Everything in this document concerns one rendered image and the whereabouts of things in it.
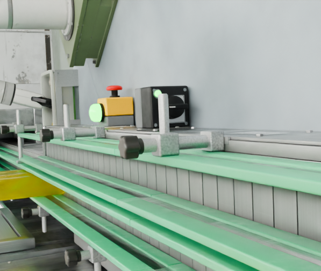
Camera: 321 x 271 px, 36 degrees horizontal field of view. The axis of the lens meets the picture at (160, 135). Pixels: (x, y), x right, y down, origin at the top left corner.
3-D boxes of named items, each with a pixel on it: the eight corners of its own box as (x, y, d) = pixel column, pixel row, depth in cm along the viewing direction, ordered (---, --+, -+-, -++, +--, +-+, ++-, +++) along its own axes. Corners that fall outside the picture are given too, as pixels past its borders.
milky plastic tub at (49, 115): (66, 135, 183) (43, 136, 179) (63, 73, 181) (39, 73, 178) (80, 136, 167) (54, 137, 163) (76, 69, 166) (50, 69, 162)
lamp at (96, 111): (99, 121, 124) (87, 122, 123) (98, 103, 124) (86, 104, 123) (105, 121, 120) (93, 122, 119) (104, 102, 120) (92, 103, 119)
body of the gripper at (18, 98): (4, 104, 171) (36, 112, 176) (8, 105, 162) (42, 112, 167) (8, 83, 171) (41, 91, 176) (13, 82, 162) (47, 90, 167)
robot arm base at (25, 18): (58, 12, 150) (4, 11, 143) (63, -27, 141) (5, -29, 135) (69, 44, 140) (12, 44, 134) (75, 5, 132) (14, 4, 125)
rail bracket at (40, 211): (72, 226, 134) (21, 233, 128) (71, 200, 134) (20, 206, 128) (76, 229, 130) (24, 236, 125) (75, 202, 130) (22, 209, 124)
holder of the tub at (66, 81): (69, 149, 183) (48, 150, 180) (65, 73, 181) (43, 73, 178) (81, 152, 167) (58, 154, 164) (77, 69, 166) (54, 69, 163)
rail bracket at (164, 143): (214, 149, 65) (116, 158, 59) (211, 92, 64) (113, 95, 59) (230, 151, 61) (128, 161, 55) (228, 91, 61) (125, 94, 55)
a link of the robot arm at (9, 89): (-2, 103, 170) (6, 105, 172) (1, 103, 162) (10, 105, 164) (2, 81, 171) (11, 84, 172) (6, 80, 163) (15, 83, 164)
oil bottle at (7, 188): (60, 191, 143) (-19, 200, 134) (59, 171, 143) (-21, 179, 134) (65, 193, 138) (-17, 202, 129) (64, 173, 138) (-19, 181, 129)
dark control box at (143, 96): (173, 126, 103) (135, 128, 100) (171, 87, 103) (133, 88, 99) (192, 127, 96) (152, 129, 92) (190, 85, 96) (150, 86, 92)
